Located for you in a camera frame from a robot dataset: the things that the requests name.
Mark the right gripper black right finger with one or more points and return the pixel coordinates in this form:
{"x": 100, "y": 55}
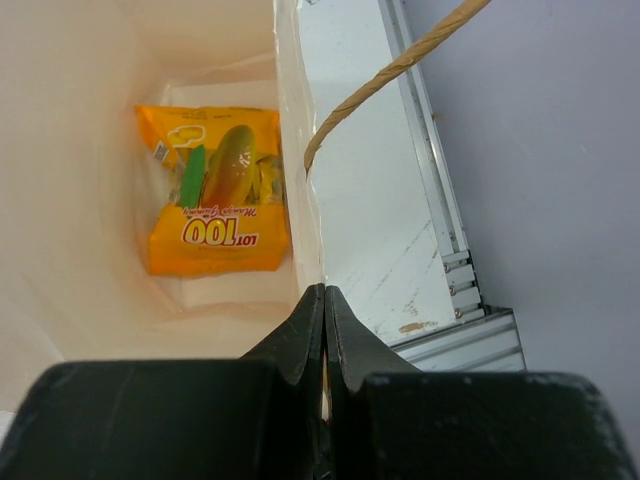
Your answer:
{"x": 390, "y": 420}

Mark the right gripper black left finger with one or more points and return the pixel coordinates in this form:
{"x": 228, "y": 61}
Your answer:
{"x": 254, "y": 417}

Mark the orange Lot 100 gummy bag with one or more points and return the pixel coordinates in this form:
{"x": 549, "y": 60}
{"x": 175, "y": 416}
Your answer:
{"x": 226, "y": 208}

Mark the white paper bag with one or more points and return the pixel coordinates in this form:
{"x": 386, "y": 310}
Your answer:
{"x": 79, "y": 193}

